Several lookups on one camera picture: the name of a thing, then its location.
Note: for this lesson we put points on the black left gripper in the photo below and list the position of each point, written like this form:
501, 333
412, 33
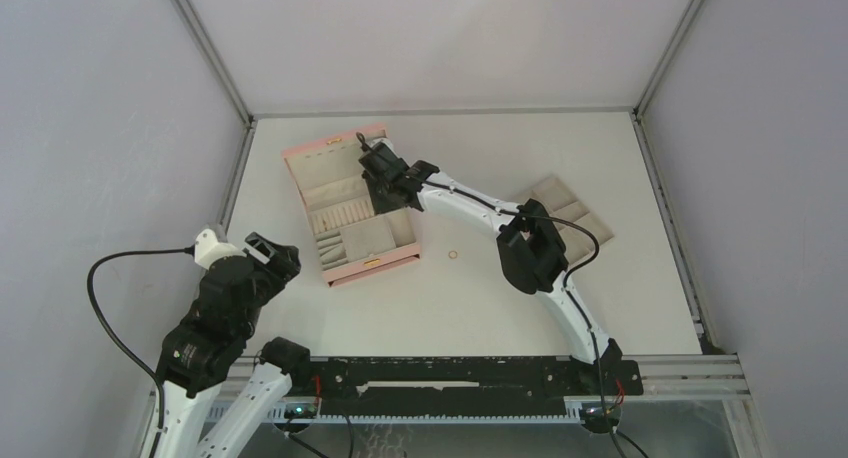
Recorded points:
283, 264

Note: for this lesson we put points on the pink jewelry box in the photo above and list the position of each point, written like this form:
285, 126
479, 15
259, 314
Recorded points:
355, 236

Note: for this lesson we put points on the pink jewelry drawer tray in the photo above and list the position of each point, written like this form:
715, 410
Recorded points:
561, 202

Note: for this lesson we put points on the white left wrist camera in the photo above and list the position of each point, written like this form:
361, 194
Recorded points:
212, 245

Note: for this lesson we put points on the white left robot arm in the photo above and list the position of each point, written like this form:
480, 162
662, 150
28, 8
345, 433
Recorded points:
199, 352

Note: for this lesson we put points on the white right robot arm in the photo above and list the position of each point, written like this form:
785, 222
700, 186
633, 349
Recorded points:
531, 252

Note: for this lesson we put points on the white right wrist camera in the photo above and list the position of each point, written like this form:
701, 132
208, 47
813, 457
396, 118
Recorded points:
382, 148

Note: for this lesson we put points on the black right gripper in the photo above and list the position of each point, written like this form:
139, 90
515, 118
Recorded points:
378, 206

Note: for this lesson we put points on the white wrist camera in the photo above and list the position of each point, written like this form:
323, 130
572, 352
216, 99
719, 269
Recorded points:
212, 245
382, 148

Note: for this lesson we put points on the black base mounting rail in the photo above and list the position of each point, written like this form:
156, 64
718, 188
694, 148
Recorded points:
375, 388

